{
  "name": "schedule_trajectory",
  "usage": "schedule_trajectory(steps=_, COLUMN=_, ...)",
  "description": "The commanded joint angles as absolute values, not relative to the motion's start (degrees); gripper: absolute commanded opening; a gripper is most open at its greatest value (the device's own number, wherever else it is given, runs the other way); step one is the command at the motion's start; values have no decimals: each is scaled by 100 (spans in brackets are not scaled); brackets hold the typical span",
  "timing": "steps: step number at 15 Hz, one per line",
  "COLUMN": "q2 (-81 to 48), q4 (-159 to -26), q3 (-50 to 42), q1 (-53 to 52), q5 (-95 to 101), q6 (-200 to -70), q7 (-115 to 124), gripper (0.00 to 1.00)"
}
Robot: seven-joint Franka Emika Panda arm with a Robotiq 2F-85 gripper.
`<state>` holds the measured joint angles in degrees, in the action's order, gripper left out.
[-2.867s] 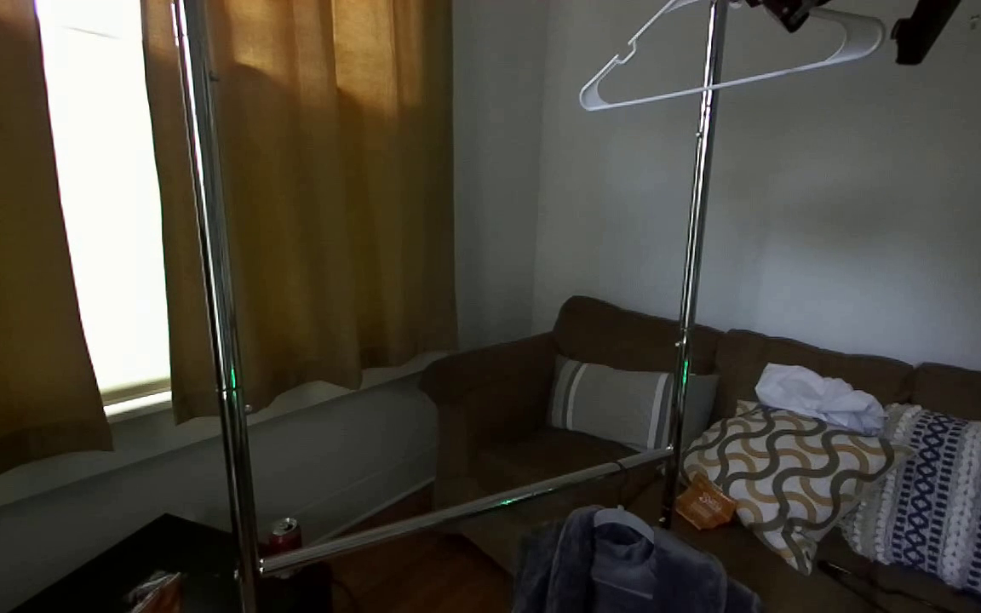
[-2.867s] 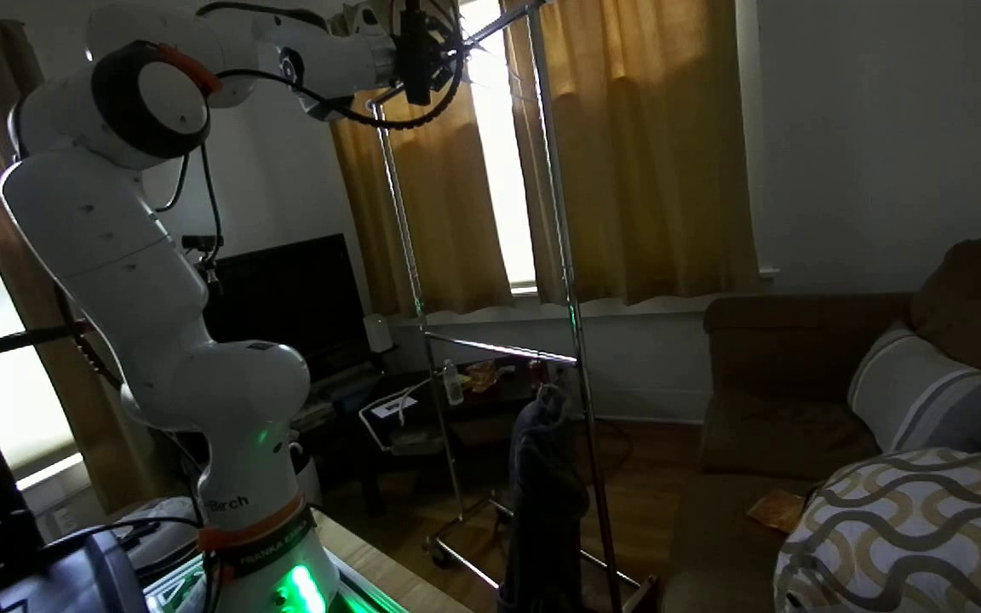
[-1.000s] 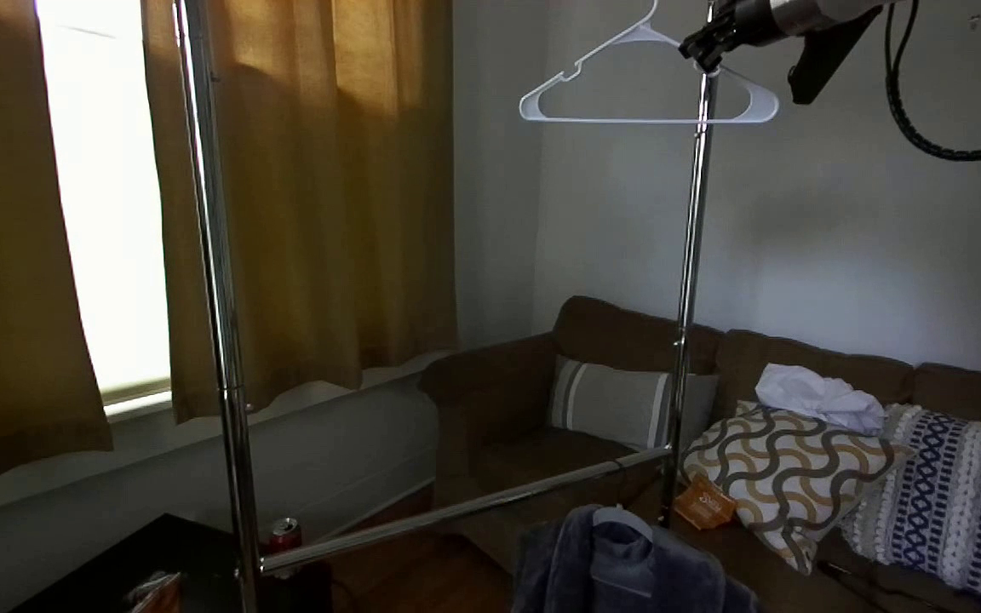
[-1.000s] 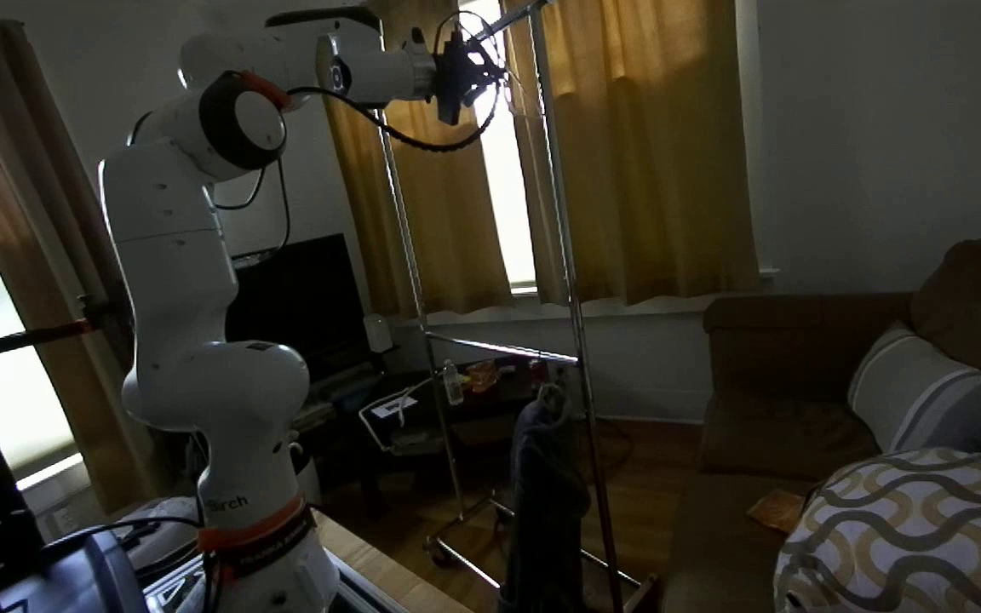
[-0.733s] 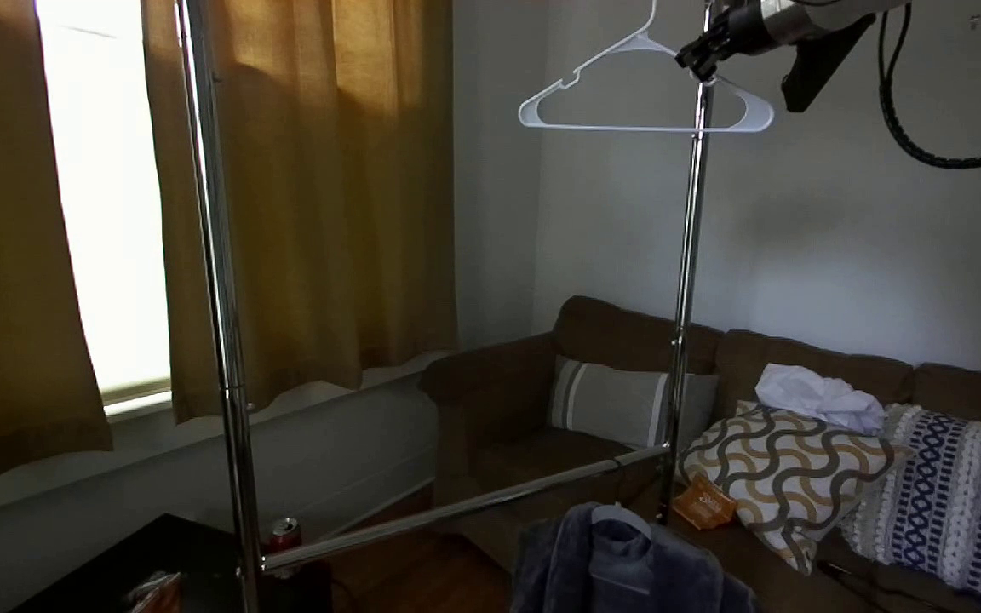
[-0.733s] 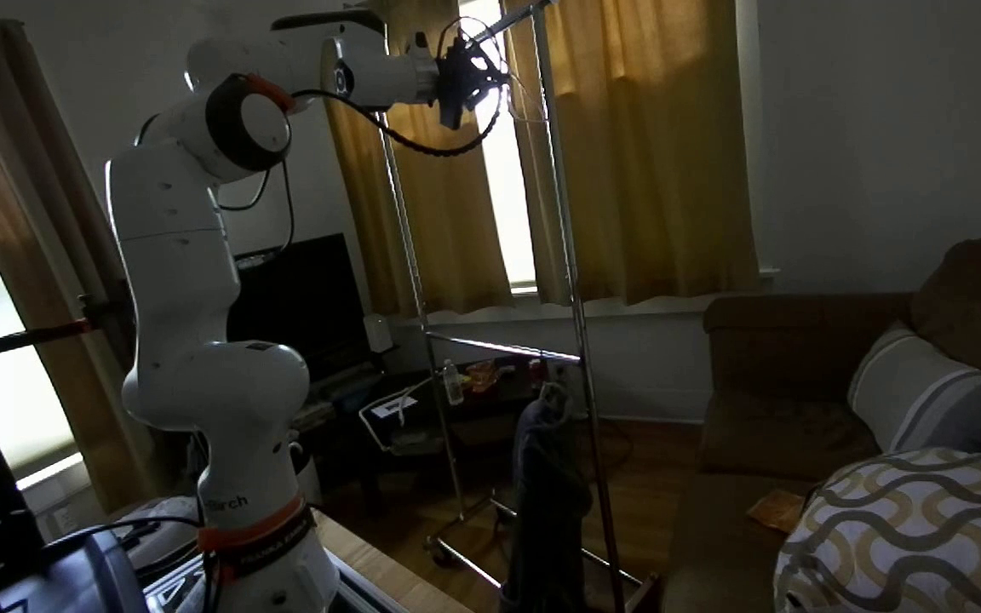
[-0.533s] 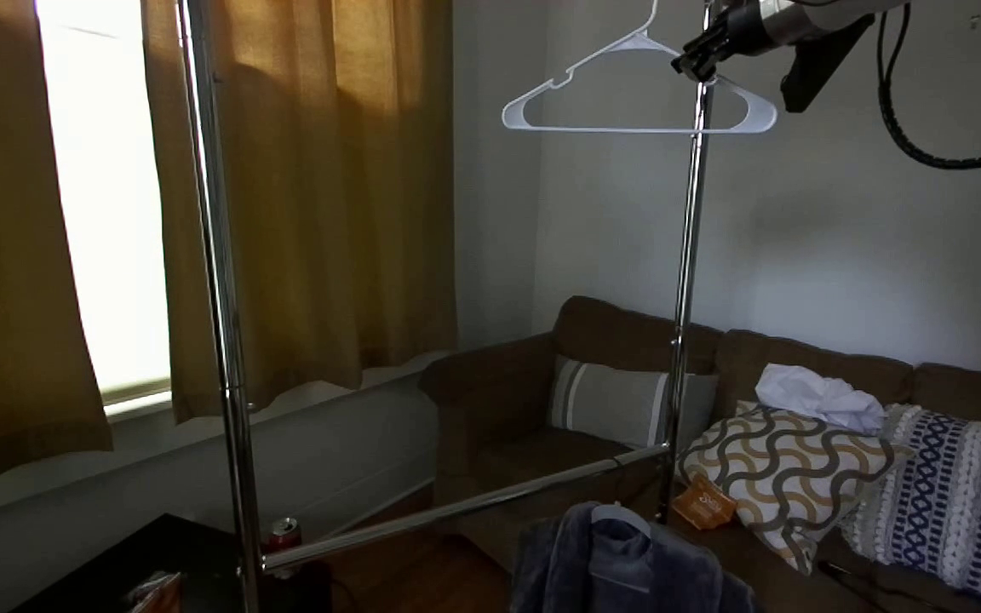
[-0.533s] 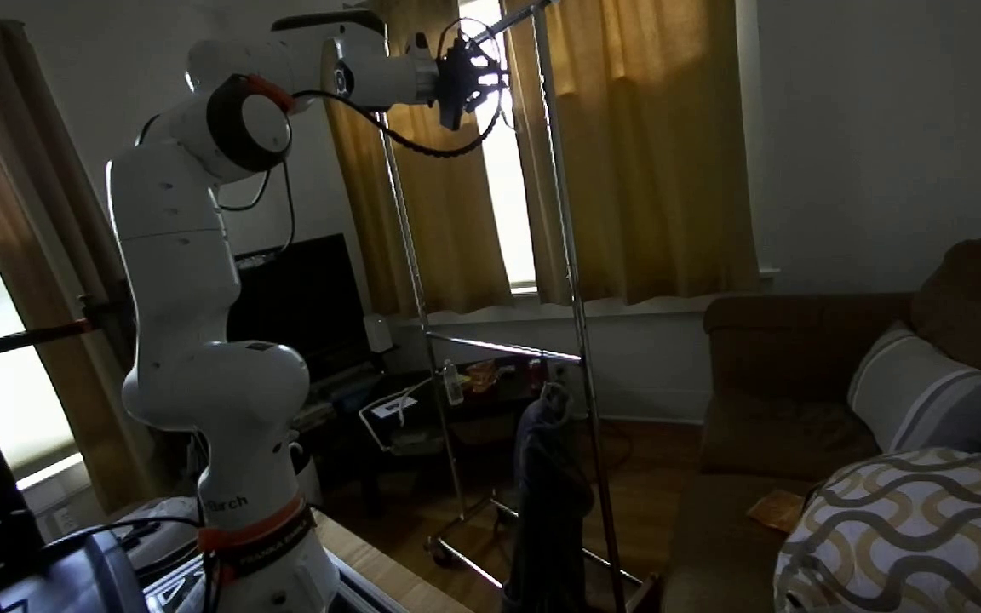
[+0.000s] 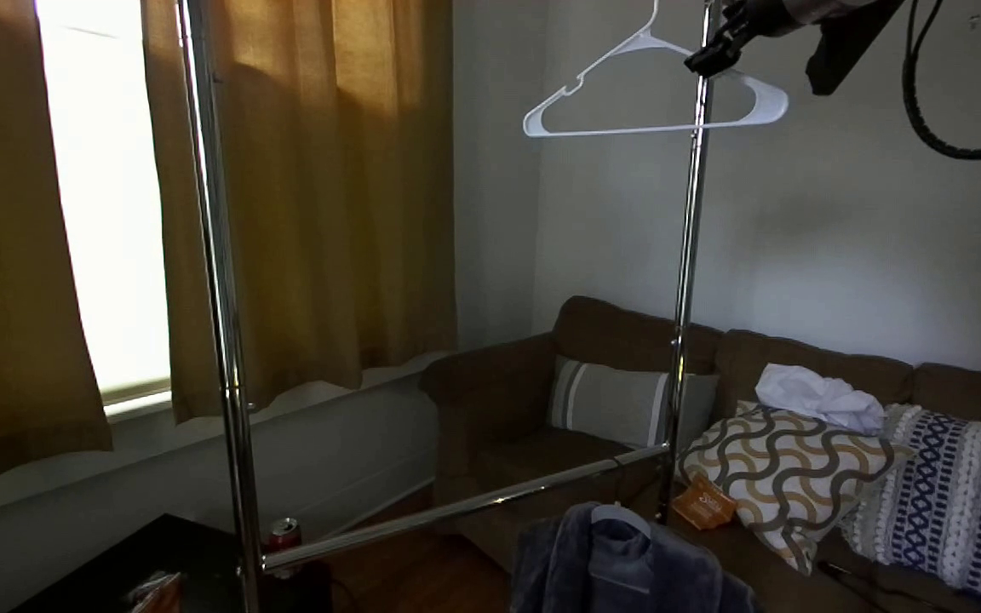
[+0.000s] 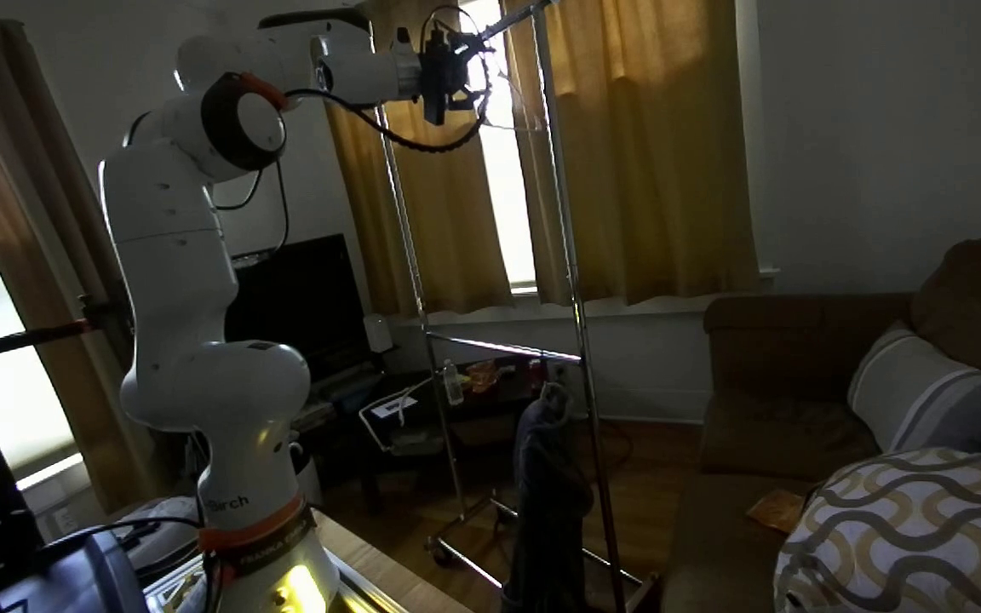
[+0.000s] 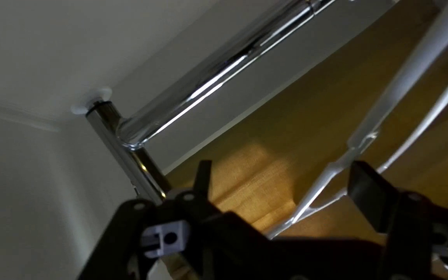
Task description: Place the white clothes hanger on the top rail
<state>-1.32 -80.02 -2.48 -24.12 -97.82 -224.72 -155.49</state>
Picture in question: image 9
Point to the grey striped pillow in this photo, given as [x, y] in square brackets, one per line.
[610, 402]

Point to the chrome garment rack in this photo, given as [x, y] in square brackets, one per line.
[218, 283]

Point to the white plastic clothes hanger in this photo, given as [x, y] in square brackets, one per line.
[532, 124]

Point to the wide mustard curtain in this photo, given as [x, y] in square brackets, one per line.
[323, 205]

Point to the bright window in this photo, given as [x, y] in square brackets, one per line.
[110, 205]

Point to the black low table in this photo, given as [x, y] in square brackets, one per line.
[172, 549]

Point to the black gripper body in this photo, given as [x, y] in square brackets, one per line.
[764, 22]

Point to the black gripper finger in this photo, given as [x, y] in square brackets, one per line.
[713, 56]

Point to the red soda can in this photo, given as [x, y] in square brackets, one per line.
[283, 536]

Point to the white red packet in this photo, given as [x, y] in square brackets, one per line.
[155, 595]

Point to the brown sofa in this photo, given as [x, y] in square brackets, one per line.
[501, 397]

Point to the orange flat packet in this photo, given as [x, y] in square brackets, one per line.
[702, 504]

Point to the narrow mustard curtain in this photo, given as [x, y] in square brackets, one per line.
[0, 225]

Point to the white crumpled cloth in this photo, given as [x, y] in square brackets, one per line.
[817, 393]

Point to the navy white patterned pillow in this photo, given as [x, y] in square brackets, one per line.
[961, 500]

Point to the wavy pattern pillow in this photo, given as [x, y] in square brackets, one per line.
[786, 470]

